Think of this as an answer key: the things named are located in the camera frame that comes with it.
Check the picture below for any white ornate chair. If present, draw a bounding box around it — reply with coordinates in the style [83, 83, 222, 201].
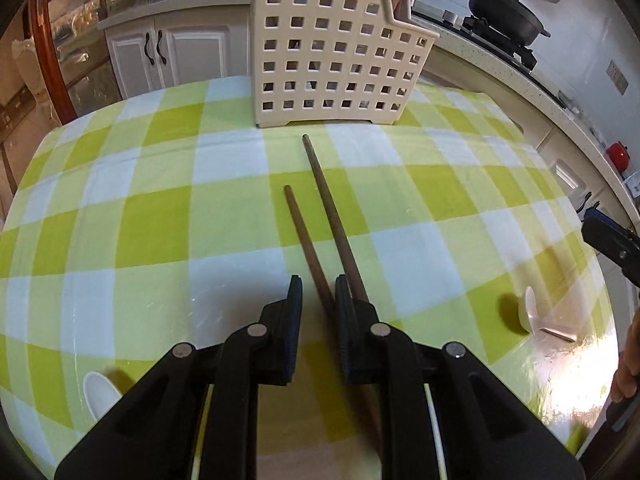
[11, 37, 56, 121]

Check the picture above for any person's right hand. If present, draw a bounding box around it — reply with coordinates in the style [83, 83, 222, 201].
[611, 310, 640, 403]

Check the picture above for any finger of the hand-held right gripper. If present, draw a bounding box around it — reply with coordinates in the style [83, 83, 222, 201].
[581, 207, 640, 286]

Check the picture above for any black lidded cooking pot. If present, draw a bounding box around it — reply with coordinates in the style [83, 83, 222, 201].
[462, 0, 552, 45]

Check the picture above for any black glass gas stove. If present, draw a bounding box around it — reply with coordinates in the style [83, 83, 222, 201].
[410, 0, 561, 103]

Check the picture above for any white perforated plastic utensil basket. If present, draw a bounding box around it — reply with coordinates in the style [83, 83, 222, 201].
[248, 0, 441, 128]

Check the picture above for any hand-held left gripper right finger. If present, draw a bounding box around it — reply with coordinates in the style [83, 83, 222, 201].
[334, 274, 586, 480]

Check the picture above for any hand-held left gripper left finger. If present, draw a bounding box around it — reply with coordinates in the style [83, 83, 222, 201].
[54, 274, 304, 480]

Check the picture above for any long brown wooden chopstick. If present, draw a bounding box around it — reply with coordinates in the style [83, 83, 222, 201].
[283, 185, 337, 311]
[301, 134, 373, 306]

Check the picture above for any yellow-green checked tablecloth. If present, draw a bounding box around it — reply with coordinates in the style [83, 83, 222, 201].
[0, 75, 618, 480]

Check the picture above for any beige wall switch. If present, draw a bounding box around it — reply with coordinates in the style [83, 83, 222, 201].
[606, 60, 629, 95]

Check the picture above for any red wooden glass sliding door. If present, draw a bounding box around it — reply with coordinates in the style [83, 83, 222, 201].
[27, 0, 153, 123]

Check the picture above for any white ceramic spoon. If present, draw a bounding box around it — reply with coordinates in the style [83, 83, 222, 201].
[82, 371, 123, 421]

